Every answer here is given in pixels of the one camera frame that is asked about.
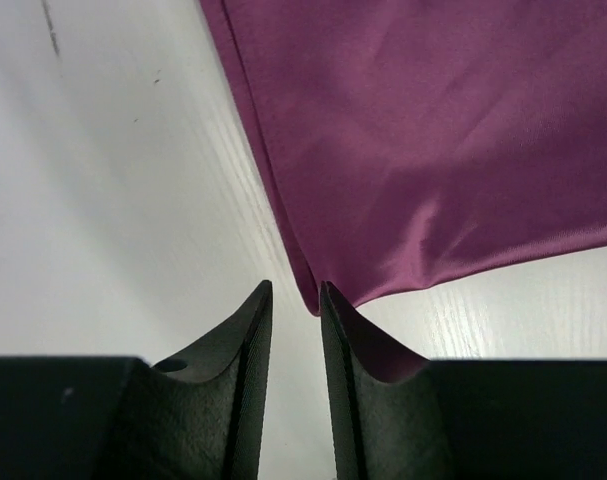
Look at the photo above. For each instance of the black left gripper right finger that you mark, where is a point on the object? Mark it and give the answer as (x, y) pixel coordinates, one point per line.
(385, 416)

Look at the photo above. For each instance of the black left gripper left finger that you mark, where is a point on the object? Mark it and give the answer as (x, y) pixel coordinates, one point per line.
(199, 413)

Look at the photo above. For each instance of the purple satin napkin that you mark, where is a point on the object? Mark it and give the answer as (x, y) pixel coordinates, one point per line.
(442, 163)

